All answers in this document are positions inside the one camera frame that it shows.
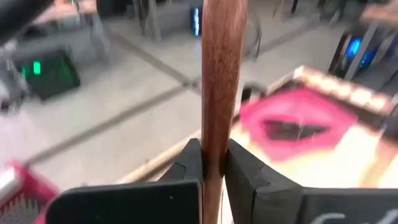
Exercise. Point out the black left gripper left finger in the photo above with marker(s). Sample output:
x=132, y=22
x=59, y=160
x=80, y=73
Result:
x=140, y=202

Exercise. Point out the light wooden table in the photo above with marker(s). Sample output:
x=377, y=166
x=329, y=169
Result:
x=370, y=119

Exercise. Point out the computer with blue lights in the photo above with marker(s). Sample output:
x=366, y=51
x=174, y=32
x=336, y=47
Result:
x=357, y=51

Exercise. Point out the dark wooden spoon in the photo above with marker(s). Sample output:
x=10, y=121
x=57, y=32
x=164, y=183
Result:
x=220, y=77

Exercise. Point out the pink plastic bin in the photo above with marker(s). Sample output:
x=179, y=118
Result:
x=280, y=105

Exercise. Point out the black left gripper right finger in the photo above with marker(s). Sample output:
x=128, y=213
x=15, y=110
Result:
x=280, y=205

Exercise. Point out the red metal box grater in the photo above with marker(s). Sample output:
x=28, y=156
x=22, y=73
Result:
x=18, y=202

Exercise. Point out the black box with green light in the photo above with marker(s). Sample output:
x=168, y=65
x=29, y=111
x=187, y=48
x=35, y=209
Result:
x=53, y=77

